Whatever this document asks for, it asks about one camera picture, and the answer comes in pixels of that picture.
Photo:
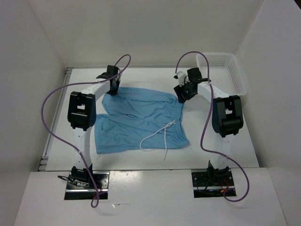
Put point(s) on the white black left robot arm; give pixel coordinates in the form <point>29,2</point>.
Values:
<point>82,117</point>

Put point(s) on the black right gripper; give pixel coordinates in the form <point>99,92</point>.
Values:
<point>179,90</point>

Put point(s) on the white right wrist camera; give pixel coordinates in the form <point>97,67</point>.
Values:
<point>181,77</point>

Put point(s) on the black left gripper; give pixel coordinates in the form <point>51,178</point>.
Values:
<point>114,92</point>

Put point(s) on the white perforated plastic basket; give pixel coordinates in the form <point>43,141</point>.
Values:
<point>224,72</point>

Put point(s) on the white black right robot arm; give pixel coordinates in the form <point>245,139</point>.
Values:
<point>225,116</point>

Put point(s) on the light blue shorts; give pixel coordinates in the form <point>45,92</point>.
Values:
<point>139,118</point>

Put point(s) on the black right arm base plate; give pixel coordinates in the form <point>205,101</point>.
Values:
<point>207,184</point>

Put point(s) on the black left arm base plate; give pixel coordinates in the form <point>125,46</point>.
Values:
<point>76,190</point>

